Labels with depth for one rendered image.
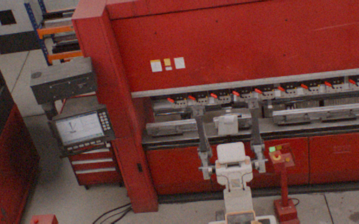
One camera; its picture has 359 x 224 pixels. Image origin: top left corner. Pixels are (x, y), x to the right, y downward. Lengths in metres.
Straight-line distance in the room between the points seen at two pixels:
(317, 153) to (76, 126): 2.27
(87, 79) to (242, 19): 1.35
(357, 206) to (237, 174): 1.72
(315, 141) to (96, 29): 2.27
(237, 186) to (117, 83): 1.35
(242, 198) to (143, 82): 1.36
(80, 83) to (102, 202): 1.96
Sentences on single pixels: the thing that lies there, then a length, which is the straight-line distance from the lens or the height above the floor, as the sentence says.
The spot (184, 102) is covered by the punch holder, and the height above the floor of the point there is 1.24.
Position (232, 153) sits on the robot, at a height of 1.34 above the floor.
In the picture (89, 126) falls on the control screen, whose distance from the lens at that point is 4.48.
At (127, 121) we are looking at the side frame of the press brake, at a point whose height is 1.23.
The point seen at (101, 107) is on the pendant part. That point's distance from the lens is 4.38.
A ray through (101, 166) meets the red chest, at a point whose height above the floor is 0.37.
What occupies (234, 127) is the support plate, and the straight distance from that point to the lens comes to 4.81.
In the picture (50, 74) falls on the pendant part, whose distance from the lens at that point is 4.33.
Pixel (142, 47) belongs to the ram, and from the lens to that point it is 4.54.
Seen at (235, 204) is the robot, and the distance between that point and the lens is 4.38.
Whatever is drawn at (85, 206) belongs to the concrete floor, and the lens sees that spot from 5.89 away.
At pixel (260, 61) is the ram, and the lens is 4.59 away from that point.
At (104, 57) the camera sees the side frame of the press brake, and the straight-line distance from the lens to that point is 4.40.
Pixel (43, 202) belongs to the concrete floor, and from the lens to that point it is 6.15.
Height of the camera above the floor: 4.05
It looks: 37 degrees down
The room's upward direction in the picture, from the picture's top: 12 degrees counter-clockwise
